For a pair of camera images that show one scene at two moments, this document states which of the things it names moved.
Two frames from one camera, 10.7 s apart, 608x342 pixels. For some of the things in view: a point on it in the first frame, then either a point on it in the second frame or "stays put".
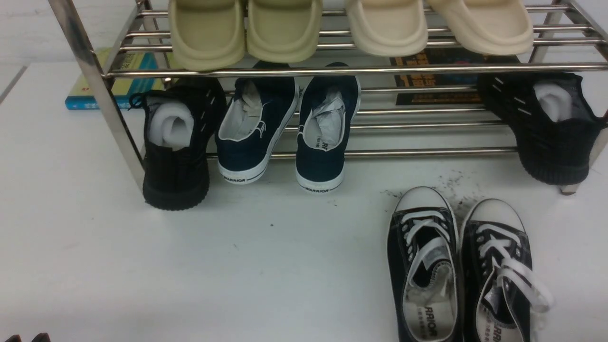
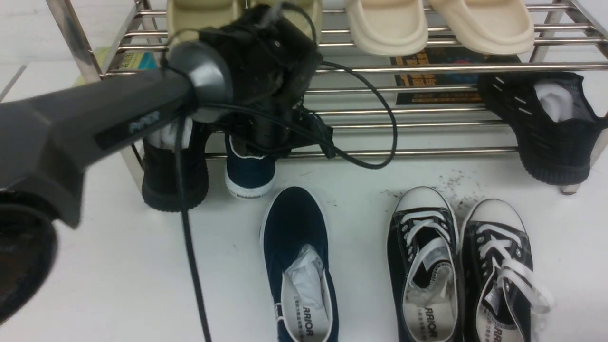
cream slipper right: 488,27 stays put
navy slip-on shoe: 328,108 → 294,244
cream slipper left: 388,28 stays put
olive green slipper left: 207,34 stays put
